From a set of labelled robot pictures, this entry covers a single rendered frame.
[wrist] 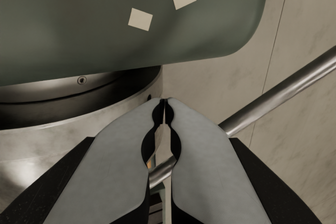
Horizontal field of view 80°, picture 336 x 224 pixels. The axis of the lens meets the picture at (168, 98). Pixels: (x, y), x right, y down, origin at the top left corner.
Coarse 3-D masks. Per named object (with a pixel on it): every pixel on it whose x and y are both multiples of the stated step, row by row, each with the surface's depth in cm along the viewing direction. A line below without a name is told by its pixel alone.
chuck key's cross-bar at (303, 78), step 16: (320, 64) 12; (288, 80) 13; (304, 80) 12; (272, 96) 13; (288, 96) 13; (240, 112) 14; (256, 112) 13; (224, 128) 14; (240, 128) 14; (176, 160) 15; (160, 176) 15
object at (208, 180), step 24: (168, 120) 11; (192, 120) 10; (192, 144) 8; (216, 144) 8; (192, 168) 7; (216, 168) 7; (240, 168) 7; (192, 192) 6; (216, 192) 6; (240, 192) 6; (192, 216) 6; (216, 216) 6; (240, 216) 6; (264, 216) 6
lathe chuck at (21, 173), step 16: (160, 96) 30; (160, 128) 33; (16, 160) 19; (32, 160) 19; (48, 160) 20; (0, 176) 20; (16, 176) 20; (32, 176) 20; (0, 192) 21; (16, 192) 21; (0, 208) 23
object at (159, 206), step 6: (150, 198) 78; (156, 198) 78; (150, 204) 75; (156, 204) 76; (150, 210) 76; (156, 210) 79; (150, 216) 78; (156, 216) 79; (162, 216) 81; (150, 222) 80; (156, 222) 82; (162, 222) 83
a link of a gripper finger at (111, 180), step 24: (120, 120) 10; (144, 120) 10; (96, 144) 8; (120, 144) 8; (144, 144) 9; (96, 168) 7; (120, 168) 7; (144, 168) 7; (72, 192) 6; (96, 192) 6; (120, 192) 6; (144, 192) 6; (48, 216) 6; (72, 216) 6; (96, 216) 6; (120, 216) 6; (144, 216) 6
